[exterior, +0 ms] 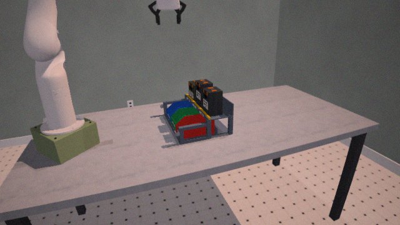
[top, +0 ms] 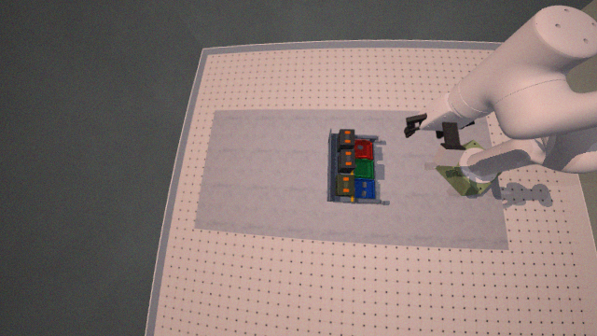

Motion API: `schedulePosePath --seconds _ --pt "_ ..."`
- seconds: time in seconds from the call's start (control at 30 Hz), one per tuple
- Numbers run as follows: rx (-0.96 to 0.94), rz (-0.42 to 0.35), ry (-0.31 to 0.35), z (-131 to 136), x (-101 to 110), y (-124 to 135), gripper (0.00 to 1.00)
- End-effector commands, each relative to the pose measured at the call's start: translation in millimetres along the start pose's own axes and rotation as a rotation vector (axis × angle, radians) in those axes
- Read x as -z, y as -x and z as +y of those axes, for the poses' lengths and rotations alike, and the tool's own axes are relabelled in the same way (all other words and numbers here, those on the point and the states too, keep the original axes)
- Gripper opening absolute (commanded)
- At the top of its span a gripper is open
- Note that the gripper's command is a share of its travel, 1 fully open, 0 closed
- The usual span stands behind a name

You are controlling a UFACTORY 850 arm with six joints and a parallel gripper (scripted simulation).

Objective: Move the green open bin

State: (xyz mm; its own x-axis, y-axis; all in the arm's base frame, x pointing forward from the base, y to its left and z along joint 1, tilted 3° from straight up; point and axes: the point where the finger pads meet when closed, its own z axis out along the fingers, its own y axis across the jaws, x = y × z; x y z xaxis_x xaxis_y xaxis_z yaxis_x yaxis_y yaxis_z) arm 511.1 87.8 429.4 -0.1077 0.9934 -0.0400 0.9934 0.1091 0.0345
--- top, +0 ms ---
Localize dark grey metal bin rack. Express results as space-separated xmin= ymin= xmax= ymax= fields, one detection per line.
xmin=327 ymin=129 xmax=382 ymax=204

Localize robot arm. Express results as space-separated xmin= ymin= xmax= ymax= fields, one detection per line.
xmin=433 ymin=6 xmax=597 ymax=184

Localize green bin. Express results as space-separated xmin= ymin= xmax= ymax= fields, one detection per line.
xmin=355 ymin=159 xmax=374 ymax=179

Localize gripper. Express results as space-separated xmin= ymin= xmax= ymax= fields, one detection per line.
xmin=404 ymin=92 xmax=475 ymax=139

